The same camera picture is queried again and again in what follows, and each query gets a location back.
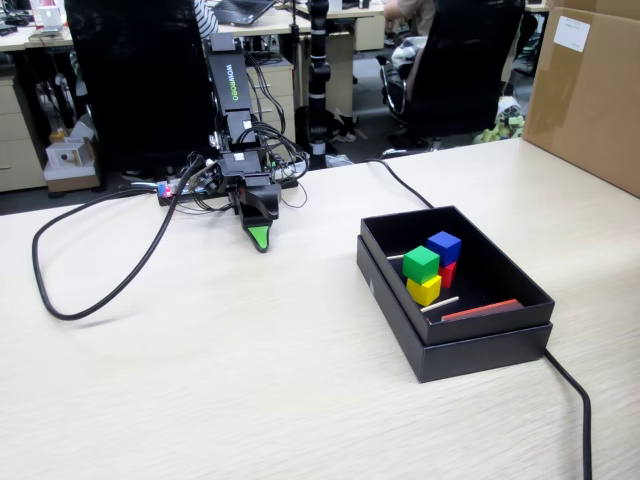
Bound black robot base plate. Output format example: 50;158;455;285
157;175;301;208

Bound dark open laptop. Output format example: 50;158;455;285
212;0;277;26

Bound white small stick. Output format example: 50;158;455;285
419;296;460;314

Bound beige drawer cabinet with lock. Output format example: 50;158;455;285
244;54;297;151

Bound thick black camera cable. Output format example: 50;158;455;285
31;152;204;321

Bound green wooden cube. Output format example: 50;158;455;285
402;245;441;285

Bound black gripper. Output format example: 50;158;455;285
215;149;281;253

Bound white box on floor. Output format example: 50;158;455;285
43;135;100;194

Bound beige drawer cabinet plain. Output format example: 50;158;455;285
0;74;49;194

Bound black open box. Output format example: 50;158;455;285
355;234;554;385

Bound black mesh office chair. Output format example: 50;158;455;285
63;0;221;194

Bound green yellow toys on floor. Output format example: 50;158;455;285
474;97;526;146

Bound black box tray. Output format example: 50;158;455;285
359;203;557;346

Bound large cardboard box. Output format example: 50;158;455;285
522;0;640;199

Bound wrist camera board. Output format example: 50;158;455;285
178;158;222;197

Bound blue wooden cube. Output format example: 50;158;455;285
426;230;463;266

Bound red flat plank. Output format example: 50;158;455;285
441;298;524;324

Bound person in striped shirt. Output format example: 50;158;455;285
192;0;221;45

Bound black office chair chrome arms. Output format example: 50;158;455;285
377;0;539;151

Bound thick black table cable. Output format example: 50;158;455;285
362;158;594;480

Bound black white jointed pole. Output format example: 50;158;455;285
304;0;334;171

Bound red wooden cube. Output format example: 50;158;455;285
437;260;458;290

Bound yellow wooden cube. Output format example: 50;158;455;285
405;273;443;307

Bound seated person in tan shirt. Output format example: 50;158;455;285
382;0;436;69

